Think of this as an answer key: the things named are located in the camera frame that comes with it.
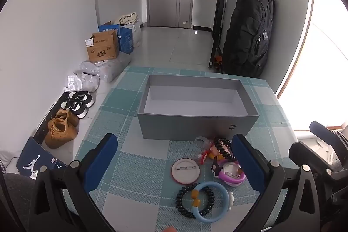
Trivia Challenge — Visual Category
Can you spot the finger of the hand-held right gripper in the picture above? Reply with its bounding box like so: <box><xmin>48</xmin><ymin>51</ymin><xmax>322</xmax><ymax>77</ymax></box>
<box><xmin>309</xmin><ymin>120</ymin><xmax>348</xmax><ymax>156</ymax></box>
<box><xmin>288</xmin><ymin>141</ymin><xmax>343</xmax><ymax>181</ymax></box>

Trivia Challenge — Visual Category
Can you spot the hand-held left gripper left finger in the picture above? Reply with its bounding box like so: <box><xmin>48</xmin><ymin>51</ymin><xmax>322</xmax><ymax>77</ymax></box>
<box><xmin>28</xmin><ymin>133</ymin><xmax>119</xmax><ymax>232</ymax></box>

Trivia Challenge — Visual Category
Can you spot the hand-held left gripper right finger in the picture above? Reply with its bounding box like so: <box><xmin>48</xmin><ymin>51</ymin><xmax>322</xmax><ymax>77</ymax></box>
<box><xmin>231</xmin><ymin>134</ymin><xmax>324</xmax><ymax>232</ymax></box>

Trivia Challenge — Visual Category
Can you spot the pink round badge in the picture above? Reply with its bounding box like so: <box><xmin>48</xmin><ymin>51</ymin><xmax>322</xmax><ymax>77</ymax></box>
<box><xmin>219</xmin><ymin>161</ymin><xmax>247</xmax><ymax>187</ymax></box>

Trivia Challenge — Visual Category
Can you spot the small black purple clip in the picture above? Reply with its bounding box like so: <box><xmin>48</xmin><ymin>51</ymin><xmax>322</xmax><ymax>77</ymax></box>
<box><xmin>211</xmin><ymin>157</ymin><xmax>222</xmax><ymax>175</ymax></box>

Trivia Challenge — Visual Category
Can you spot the black spiral hair tie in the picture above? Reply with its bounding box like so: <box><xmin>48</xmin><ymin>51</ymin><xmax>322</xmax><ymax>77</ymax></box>
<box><xmin>213</xmin><ymin>138</ymin><xmax>237</xmax><ymax>162</ymax></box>

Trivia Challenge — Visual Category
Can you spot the light blue ring bracelet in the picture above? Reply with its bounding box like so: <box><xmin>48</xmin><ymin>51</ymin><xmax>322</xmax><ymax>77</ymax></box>
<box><xmin>191</xmin><ymin>182</ymin><xmax>234</xmax><ymax>223</ymax></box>

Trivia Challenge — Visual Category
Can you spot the round white pin badge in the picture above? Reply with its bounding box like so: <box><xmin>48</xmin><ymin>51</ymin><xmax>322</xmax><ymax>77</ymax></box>
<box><xmin>171</xmin><ymin>158</ymin><xmax>201</xmax><ymax>185</ymax></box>

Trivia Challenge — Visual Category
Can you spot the grey cardboard box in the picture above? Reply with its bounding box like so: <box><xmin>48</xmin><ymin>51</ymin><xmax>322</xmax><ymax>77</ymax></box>
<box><xmin>137</xmin><ymin>74</ymin><xmax>260</xmax><ymax>141</ymax></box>

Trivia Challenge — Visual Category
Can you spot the black bead bracelet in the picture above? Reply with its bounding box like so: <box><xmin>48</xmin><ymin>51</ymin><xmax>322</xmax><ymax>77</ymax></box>
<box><xmin>175</xmin><ymin>185</ymin><xmax>215</xmax><ymax>219</ymax></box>

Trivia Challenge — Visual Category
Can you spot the tan shoe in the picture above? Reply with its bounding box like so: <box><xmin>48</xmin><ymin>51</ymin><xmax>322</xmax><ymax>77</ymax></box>
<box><xmin>44</xmin><ymin>119</ymin><xmax>79</xmax><ymax>149</ymax></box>
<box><xmin>56</xmin><ymin>109</ymin><xmax>79</xmax><ymax>126</ymax></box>

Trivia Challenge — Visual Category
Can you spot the teal checked tablecloth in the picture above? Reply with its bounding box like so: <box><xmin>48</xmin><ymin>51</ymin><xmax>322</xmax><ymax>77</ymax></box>
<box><xmin>67</xmin><ymin>66</ymin><xmax>299</xmax><ymax>232</ymax></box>

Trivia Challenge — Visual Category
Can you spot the clear plastic bag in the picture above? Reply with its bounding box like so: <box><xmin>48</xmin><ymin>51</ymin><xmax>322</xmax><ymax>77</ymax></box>
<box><xmin>187</xmin><ymin>136</ymin><xmax>215</xmax><ymax>159</ymax></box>

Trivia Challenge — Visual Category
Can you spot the black white sneaker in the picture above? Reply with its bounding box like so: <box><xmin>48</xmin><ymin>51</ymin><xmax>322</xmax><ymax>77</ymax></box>
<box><xmin>60</xmin><ymin>100</ymin><xmax>89</xmax><ymax>118</ymax></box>
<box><xmin>68</xmin><ymin>91</ymin><xmax>95</xmax><ymax>108</ymax></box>

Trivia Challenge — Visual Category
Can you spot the black shoe mat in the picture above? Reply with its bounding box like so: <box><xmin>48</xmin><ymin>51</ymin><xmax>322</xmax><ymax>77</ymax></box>
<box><xmin>32</xmin><ymin>91</ymin><xmax>71</xmax><ymax>145</ymax></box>

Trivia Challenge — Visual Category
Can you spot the blue Jordan shoebox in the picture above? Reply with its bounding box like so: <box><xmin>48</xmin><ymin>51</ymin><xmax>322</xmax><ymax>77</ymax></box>
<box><xmin>16</xmin><ymin>137</ymin><xmax>68</xmax><ymax>178</ymax></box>

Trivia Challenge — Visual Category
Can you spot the white parcel bag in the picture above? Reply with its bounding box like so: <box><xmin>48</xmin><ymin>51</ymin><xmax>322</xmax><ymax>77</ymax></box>
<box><xmin>64</xmin><ymin>71</ymin><xmax>100</xmax><ymax>92</ymax></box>

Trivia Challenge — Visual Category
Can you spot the grey parcel bag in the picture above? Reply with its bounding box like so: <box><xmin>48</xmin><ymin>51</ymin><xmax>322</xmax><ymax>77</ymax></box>
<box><xmin>80</xmin><ymin>53</ymin><xmax>132</xmax><ymax>83</ymax></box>

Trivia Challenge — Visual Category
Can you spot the brown cardboard box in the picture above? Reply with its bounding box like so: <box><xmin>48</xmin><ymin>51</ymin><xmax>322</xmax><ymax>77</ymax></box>
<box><xmin>85</xmin><ymin>30</ymin><xmax>120</xmax><ymax>62</ymax></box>

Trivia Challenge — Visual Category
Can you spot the blue cardboard box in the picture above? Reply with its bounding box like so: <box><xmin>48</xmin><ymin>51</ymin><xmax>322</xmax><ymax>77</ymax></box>
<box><xmin>98</xmin><ymin>21</ymin><xmax>134</xmax><ymax>54</ymax></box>

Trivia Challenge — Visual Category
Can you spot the black backpack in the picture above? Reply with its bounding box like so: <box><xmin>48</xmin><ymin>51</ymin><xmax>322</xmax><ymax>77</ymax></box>
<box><xmin>221</xmin><ymin>0</ymin><xmax>275</xmax><ymax>79</ymax></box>

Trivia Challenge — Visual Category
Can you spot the white plastic bag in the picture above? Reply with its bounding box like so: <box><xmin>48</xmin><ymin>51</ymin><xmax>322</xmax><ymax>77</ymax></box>
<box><xmin>128</xmin><ymin>20</ymin><xmax>142</xmax><ymax>48</ymax></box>

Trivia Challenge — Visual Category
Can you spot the cream cloth bag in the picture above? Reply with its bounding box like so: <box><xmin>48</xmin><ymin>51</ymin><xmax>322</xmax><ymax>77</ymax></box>
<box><xmin>114</xmin><ymin>12</ymin><xmax>139</xmax><ymax>26</ymax></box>

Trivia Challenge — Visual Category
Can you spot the orange toy figure keychain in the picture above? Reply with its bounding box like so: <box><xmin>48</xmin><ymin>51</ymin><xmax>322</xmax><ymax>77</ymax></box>
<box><xmin>200</xmin><ymin>144</ymin><xmax>231</xmax><ymax>164</ymax></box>

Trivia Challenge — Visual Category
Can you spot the black folding frame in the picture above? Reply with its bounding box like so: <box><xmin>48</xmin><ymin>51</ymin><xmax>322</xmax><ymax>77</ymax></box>
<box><xmin>208</xmin><ymin>0</ymin><xmax>234</xmax><ymax>69</ymax></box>

